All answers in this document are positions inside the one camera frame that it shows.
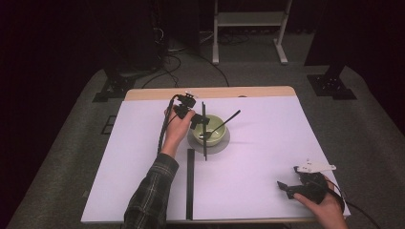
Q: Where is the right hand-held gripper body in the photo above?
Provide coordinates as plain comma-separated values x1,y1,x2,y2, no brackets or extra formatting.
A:
288,157,337,205

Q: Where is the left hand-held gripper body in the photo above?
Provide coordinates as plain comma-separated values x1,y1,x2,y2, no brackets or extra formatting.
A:
173,91,198,120

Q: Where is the pale green bowl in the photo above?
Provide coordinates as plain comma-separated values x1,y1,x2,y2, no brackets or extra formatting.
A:
192,114,227,148

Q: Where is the black divider strip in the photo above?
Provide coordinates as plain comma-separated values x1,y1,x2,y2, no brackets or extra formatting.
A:
185,148,196,221

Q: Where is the person's left hand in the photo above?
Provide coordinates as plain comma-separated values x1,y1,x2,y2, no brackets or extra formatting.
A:
160,105,197,159

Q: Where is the person's right hand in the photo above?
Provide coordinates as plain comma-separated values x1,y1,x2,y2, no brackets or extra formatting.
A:
292,176,349,229

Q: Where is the grey round plate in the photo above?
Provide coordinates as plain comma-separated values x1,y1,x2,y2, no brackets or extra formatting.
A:
186,127,231,156

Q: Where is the white table mat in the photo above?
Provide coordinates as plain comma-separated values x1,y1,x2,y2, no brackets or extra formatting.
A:
80,95,352,223

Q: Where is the black stand base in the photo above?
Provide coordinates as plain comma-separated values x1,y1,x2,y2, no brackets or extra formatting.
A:
92,68,138,103
307,63,357,101

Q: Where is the black-handled spoon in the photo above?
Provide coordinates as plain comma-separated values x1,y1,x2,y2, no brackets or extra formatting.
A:
199,109,242,141

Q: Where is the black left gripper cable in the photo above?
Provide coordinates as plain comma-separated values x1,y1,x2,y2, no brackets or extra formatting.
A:
157,94,187,156

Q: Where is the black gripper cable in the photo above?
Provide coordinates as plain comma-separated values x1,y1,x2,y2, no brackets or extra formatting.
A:
324,177,381,229
157,94,187,156

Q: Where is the black floor cable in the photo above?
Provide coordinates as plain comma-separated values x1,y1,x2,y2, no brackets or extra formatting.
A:
187,52,230,88
141,53,183,90

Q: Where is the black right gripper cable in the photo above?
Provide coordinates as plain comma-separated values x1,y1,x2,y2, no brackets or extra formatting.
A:
324,177,381,229

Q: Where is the white metal table frame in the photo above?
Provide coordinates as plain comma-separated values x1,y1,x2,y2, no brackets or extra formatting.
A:
212,0,293,66

